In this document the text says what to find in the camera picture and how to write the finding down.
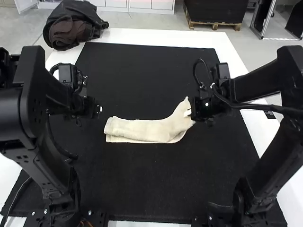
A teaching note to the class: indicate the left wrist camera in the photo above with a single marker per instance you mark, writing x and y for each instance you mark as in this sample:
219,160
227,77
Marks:
66,72

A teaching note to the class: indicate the wooden pallet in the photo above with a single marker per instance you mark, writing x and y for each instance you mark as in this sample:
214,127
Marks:
213,24

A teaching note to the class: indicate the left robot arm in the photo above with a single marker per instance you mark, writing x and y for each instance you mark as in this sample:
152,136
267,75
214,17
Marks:
28,106

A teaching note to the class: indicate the black mat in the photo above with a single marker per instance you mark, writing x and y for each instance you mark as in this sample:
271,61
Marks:
146,78

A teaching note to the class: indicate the dark clothing heap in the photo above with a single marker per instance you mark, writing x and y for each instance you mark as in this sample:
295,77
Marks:
71,26

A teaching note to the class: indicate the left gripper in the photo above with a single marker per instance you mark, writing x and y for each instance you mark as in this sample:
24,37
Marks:
87,107

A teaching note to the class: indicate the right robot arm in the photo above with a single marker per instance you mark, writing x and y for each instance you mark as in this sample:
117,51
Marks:
260,82

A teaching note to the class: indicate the metal frame cart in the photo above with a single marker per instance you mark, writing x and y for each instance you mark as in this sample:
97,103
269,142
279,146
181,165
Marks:
262,19

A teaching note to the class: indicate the white cupboard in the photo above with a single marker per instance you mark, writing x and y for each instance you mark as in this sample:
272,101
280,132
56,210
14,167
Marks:
142,4

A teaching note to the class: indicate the black crate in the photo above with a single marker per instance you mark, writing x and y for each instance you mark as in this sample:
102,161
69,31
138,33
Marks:
215,10

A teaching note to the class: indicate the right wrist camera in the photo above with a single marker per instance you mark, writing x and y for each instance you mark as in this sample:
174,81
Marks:
223,71

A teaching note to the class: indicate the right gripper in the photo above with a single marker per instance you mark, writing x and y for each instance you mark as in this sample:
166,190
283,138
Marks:
203,108

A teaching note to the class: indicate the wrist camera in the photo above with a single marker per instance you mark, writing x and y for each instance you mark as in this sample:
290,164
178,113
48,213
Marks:
66,72
223,71

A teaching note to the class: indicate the pale towel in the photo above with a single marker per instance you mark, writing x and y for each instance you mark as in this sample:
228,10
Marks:
142,130

